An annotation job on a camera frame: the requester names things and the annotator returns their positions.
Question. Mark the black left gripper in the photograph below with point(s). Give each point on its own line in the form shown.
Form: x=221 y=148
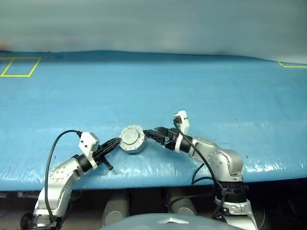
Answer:
x=99 y=153

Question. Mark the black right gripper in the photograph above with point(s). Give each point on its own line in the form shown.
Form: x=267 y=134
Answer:
x=171 y=140

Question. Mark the silver round motor lid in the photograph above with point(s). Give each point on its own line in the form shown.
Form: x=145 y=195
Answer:
x=130 y=135

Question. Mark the silver motor housing copper coils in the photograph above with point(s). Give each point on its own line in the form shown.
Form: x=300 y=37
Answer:
x=136 y=149

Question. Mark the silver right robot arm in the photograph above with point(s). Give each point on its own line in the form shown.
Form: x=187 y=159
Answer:
x=223 y=160

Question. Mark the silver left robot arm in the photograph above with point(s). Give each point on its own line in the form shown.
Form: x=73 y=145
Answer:
x=60 y=177

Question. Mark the grey rounded cylinder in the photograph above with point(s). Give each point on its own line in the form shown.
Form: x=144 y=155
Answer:
x=182 y=203
x=115 y=208

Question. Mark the pale rounded body shell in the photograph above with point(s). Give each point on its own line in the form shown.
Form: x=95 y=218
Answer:
x=144 y=222

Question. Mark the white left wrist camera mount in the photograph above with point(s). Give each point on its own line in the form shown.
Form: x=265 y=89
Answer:
x=87 y=141

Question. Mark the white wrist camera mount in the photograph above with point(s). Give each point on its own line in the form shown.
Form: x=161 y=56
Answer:
x=184 y=119
x=87 y=141

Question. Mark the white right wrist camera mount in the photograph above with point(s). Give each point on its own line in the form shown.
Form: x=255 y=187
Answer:
x=184 y=119

